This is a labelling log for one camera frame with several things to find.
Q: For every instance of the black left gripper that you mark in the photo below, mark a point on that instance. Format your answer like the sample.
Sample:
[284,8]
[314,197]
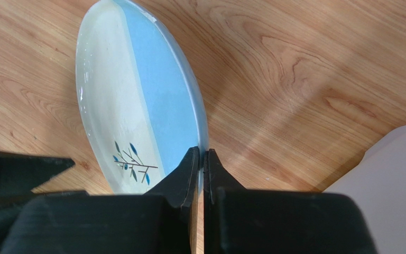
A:
[19,174]

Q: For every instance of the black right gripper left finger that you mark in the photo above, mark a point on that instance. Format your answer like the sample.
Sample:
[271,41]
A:
[160,221]

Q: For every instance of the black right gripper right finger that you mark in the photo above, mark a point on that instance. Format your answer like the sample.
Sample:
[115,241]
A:
[241,220]

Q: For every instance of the light blue plate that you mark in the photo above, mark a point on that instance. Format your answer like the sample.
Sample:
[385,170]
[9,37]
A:
[139,100]

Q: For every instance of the white plastic bin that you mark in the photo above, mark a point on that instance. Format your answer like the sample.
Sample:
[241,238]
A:
[378,187]

